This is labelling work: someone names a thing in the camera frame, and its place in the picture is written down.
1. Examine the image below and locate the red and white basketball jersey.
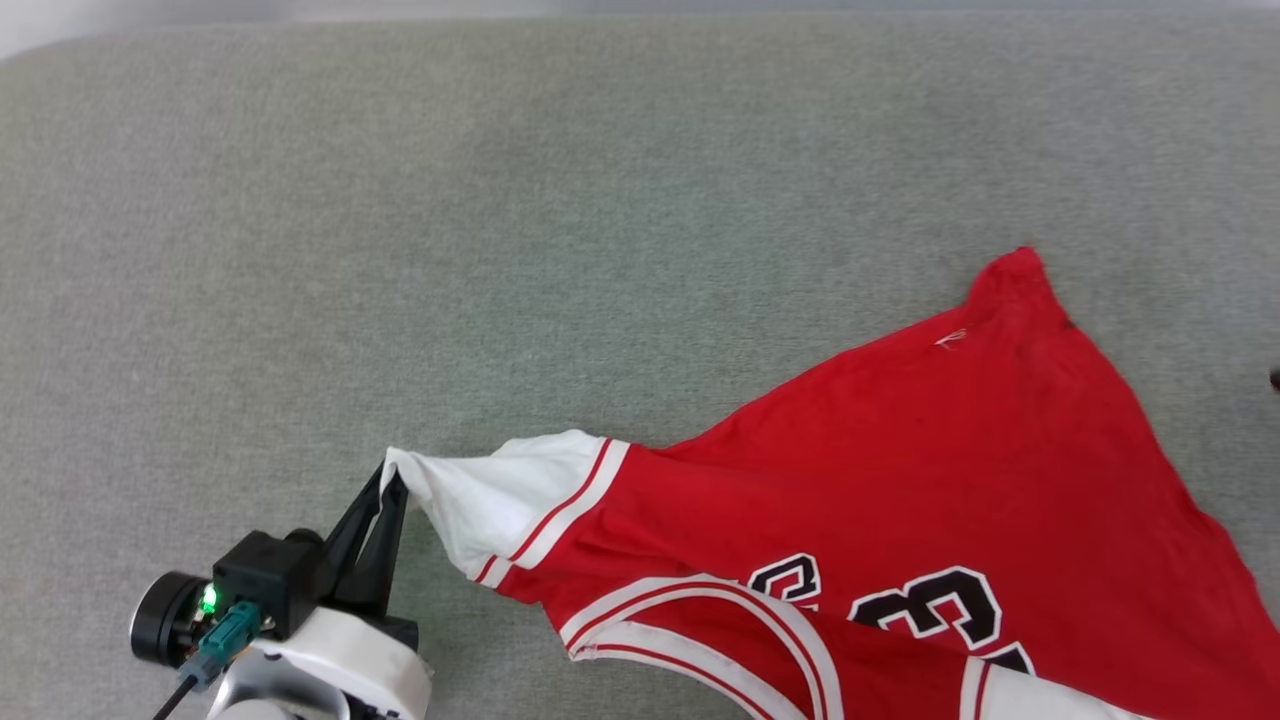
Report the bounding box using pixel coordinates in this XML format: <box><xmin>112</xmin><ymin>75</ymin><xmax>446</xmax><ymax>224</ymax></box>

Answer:
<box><xmin>381</xmin><ymin>246</ymin><xmax>1280</xmax><ymax>720</ymax></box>

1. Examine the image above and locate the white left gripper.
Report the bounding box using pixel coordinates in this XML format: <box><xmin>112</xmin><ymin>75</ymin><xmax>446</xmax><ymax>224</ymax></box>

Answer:
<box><xmin>205</xmin><ymin>462</ymin><xmax>434</xmax><ymax>720</ymax></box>

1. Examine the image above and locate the teal plug black cable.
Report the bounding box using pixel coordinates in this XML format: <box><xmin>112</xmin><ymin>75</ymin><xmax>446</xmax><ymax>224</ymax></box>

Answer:
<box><xmin>150</xmin><ymin>600</ymin><xmax>264</xmax><ymax>720</ymax></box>

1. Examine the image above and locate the grey fabric sofa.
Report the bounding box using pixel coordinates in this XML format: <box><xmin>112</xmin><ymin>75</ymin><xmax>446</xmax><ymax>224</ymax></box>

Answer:
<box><xmin>0</xmin><ymin>10</ymin><xmax>1280</xmax><ymax>720</ymax></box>

